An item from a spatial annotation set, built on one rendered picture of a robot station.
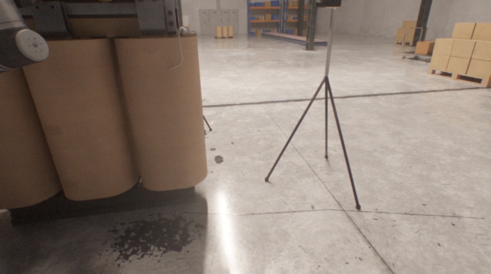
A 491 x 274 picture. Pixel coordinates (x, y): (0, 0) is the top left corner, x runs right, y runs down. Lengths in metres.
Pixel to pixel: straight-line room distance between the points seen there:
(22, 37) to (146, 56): 0.49
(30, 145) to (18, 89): 0.30
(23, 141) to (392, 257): 2.01
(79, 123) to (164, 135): 0.42
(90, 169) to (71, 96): 0.41
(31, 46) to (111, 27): 0.51
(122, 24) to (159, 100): 0.42
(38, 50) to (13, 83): 0.60
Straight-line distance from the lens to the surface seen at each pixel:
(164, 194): 1.83
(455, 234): 1.99
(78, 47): 1.44
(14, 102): 1.70
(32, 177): 1.83
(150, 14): 1.38
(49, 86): 1.53
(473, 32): 6.90
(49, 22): 1.51
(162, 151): 1.51
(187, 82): 1.38
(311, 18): 10.61
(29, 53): 1.09
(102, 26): 1.53
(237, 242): 1.57
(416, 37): 13.53
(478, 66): 6.30
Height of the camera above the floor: 1.15
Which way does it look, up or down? 22 degrees down
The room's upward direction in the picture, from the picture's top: 1 degrees counter-clockwise
